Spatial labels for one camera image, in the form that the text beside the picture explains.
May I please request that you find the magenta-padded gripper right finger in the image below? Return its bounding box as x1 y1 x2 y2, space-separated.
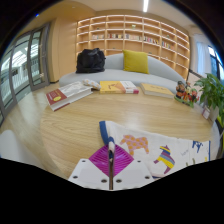
111 143 155 191

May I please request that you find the wooden wall shelf unit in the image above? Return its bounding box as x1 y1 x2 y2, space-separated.
75 14 191 80

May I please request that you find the light grey curved sofa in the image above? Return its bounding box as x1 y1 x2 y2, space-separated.
58 53 183 94

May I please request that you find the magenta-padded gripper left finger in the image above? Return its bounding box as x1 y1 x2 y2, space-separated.
68 143 112 191

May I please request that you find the white chair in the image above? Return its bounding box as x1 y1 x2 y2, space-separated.
0 129 44 168

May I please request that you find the colourful figurine group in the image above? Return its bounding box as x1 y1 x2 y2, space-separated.
173 80 200 109

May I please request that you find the flat yellow hardcover book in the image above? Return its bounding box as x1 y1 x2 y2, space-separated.
139 82 175 100

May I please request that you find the yellow cushion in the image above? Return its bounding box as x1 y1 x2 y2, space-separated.
122 49 150 75

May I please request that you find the black bag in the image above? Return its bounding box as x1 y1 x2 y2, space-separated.
75 47 107 74

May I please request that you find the small patterned pouch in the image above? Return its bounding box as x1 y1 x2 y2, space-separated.
82 78 102 91

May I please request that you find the green potted plant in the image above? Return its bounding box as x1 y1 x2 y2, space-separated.
194 73 224 129

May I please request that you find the white animal-print towel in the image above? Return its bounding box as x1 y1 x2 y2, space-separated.
98 120 212 179

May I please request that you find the glass double door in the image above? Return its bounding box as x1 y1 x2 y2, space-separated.
0 23 51 128

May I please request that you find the dark framed window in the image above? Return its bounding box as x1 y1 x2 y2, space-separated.
208 44 224 84

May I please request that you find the small white red-labelled cup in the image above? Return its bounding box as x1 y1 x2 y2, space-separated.
201 106 212 120

